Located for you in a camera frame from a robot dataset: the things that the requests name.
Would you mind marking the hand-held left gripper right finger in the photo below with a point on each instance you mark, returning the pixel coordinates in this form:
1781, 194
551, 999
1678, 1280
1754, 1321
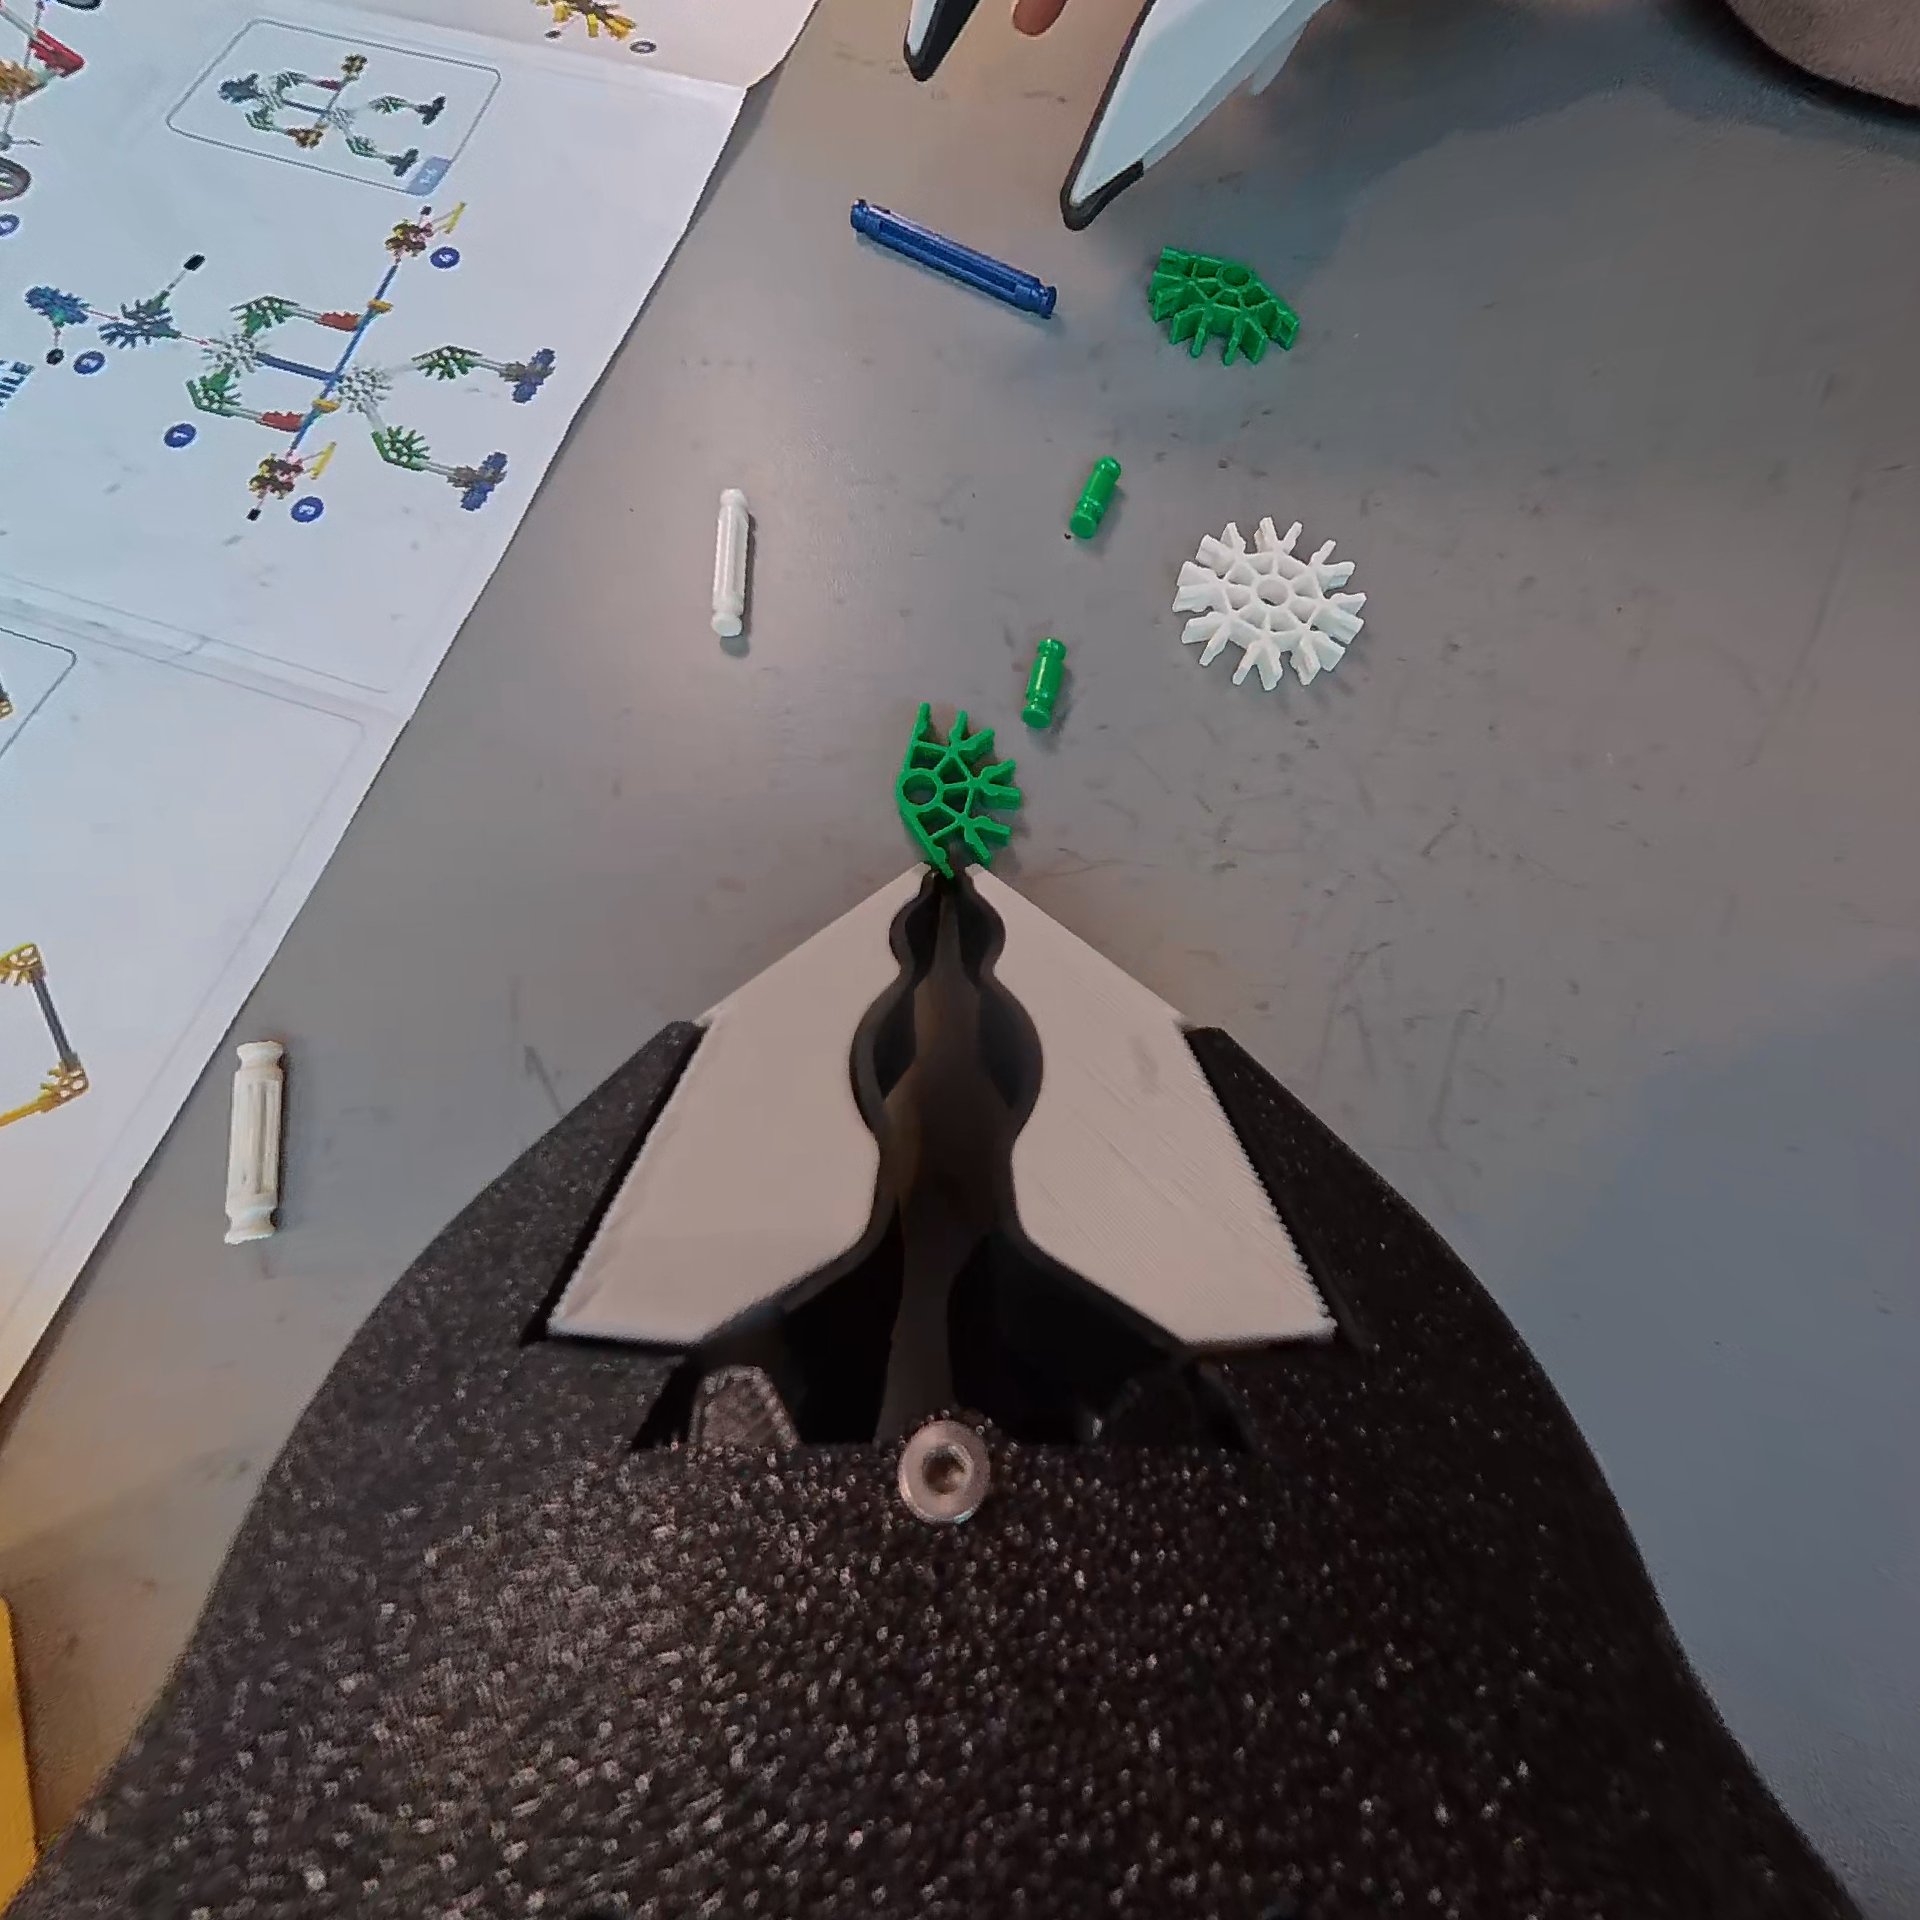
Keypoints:
1170, 1201

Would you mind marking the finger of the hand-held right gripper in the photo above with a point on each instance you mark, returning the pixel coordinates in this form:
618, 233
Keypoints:
1186, 75
945, 25

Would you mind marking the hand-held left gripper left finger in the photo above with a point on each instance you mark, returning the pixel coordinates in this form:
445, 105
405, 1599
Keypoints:
722, 1201

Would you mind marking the green toy connector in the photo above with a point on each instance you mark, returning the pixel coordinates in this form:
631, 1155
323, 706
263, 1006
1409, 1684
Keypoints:
1222, 302
955, 789

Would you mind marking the blue toy rod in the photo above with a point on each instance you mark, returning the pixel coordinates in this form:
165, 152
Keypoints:
953, 256

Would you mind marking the white snowflake toy connector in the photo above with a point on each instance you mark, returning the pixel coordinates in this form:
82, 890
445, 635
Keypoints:
1268, 600

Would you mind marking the short green toy rod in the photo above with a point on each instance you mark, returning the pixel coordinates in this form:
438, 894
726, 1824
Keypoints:
1094, 500
1045, 682

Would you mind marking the short white toy rod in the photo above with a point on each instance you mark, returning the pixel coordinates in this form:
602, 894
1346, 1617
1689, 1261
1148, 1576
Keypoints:
730, 564
253, 1140

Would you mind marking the yellow bin with toy pieces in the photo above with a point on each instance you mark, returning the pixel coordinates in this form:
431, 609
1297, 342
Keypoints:
12, 1742

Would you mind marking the person's right forearm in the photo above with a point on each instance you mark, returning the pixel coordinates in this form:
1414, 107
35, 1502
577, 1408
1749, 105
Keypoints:
1845, 31

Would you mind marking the grey desk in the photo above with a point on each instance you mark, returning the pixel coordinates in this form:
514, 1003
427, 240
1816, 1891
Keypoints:
1499, 901

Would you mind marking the person's right hand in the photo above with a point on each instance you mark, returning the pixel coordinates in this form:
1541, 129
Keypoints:
1040, 12

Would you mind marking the toy instruction poster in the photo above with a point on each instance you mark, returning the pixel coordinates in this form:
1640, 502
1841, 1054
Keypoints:
182, 750

